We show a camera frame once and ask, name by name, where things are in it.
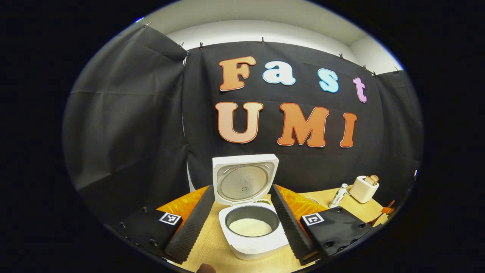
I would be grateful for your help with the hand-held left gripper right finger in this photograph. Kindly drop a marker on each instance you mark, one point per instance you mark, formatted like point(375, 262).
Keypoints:
point(290, 231)

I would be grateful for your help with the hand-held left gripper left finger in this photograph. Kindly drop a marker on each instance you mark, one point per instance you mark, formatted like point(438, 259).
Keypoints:
point(193, 231)

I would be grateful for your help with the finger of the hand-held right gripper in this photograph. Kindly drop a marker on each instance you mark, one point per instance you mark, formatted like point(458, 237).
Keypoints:
point(388, 208)

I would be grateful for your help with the white rice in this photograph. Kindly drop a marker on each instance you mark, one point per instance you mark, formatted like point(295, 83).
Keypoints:
point(250, 227)

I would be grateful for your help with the white rice cooker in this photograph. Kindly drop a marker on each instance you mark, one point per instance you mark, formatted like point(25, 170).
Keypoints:
point(250, 250)

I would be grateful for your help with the white toaster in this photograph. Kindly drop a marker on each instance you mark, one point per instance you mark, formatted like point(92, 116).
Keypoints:
point(362, 193)

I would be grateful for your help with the toast bread slice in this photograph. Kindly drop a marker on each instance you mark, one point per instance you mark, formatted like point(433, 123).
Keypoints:
point(375, 178)
point(368, 180)

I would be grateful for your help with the white plastic bottle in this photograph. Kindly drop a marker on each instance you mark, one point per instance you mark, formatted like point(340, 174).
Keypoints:
point(337, 197)

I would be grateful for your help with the black backdrop cloth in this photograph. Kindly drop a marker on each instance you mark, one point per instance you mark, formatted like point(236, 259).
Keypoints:
point(132, 132)

